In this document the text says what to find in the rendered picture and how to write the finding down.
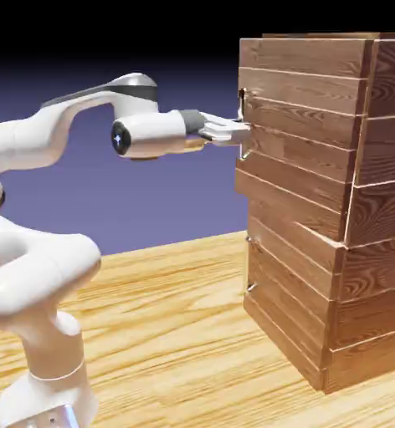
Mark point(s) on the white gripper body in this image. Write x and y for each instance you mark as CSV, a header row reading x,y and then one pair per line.
x,y
222,129

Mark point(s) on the large wooden cabinet door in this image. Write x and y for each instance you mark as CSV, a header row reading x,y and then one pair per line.
x,y
294,140

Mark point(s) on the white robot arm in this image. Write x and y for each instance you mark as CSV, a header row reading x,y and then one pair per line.
x,y
33,267

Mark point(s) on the small wooden cabinet door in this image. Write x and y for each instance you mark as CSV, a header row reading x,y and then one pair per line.
x,y
284,284

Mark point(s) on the brown wooden cabinet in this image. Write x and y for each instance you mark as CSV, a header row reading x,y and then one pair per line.
x,y
378,200

